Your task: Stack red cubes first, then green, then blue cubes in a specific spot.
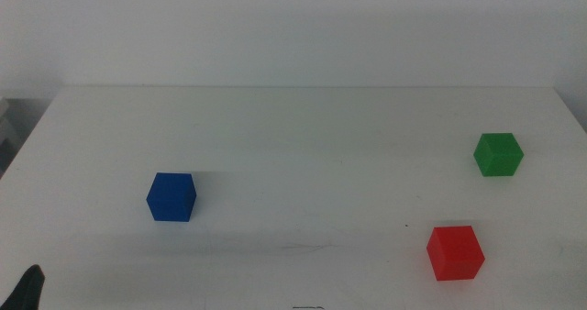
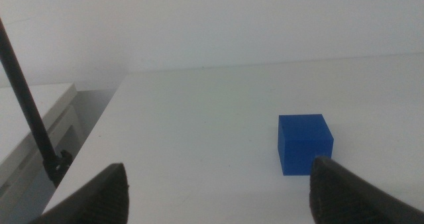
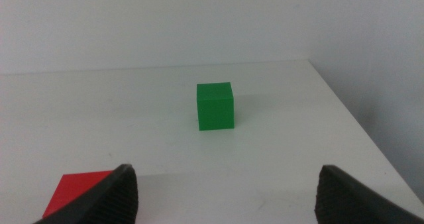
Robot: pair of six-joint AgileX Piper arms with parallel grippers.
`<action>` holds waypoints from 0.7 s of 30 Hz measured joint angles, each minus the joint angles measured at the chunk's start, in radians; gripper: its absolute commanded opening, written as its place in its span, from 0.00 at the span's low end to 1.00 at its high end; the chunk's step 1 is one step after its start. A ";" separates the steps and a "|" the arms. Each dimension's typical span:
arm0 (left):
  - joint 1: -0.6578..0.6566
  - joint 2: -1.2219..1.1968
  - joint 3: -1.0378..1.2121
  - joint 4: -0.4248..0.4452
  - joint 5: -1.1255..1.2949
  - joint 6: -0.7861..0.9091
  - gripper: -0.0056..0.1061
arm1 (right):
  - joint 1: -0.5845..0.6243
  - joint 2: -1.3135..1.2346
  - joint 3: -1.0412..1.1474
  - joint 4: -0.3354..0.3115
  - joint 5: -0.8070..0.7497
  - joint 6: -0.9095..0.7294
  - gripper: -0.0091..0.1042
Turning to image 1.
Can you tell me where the blue cube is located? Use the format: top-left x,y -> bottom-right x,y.
145,172 -> 198,223

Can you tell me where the red cube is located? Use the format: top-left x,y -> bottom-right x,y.
426,225 -> 486,282

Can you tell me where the green cube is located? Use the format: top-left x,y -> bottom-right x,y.
472,132 -> 525,178

